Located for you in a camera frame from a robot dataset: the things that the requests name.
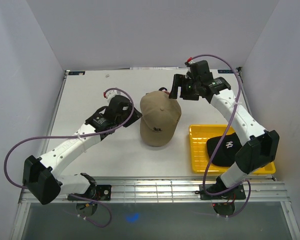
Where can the black NY baseball cap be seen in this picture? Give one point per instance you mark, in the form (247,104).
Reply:
(225,155)

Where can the yellow plastic tray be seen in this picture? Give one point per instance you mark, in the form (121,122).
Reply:
(198,137)

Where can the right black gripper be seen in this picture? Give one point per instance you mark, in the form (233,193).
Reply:
(179,80)

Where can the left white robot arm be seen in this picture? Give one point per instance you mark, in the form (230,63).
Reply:
(42,175)

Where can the blue corner label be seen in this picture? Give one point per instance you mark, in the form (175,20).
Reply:
(76,73)
(225,71)

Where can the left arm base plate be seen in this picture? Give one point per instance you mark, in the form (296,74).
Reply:
(97,192)

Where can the beige baseball cap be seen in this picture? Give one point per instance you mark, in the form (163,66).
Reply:
(160,117)

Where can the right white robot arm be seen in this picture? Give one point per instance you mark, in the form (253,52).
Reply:
(258,145)

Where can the aluminium frame rail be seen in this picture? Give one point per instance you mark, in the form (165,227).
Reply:
(182,190)

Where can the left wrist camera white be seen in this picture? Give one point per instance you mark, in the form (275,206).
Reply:
(108,95)

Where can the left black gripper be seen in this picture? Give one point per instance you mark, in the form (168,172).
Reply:
(136,115)

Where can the left blue corner label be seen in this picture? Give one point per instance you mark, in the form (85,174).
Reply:
(76,73)

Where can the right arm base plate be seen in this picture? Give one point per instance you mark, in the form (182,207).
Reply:
(237,193)

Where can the right blue corner label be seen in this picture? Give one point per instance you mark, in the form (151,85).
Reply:
(225,71)

